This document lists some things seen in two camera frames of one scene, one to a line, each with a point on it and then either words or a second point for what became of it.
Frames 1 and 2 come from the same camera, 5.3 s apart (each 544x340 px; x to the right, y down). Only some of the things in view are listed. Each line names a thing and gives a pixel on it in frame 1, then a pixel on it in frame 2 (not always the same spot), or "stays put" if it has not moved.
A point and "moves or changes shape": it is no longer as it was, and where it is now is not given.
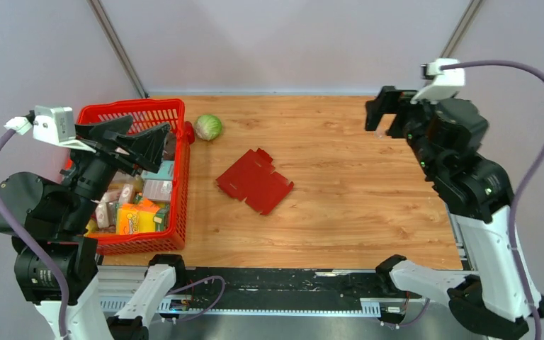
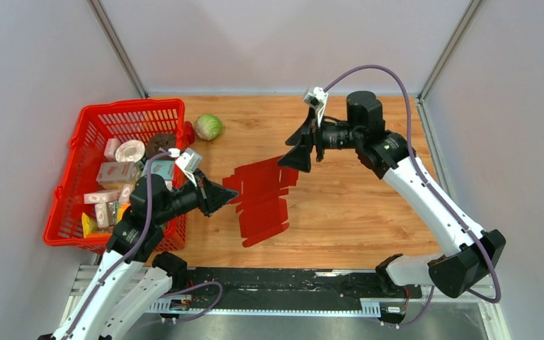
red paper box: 251,178 moves or changes shape
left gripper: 144,150 to 211,197
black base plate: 279,288 stays put
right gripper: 389,100 to 309,133
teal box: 165,171 stays put
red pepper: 189,132 stays put
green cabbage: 208,127 stays put
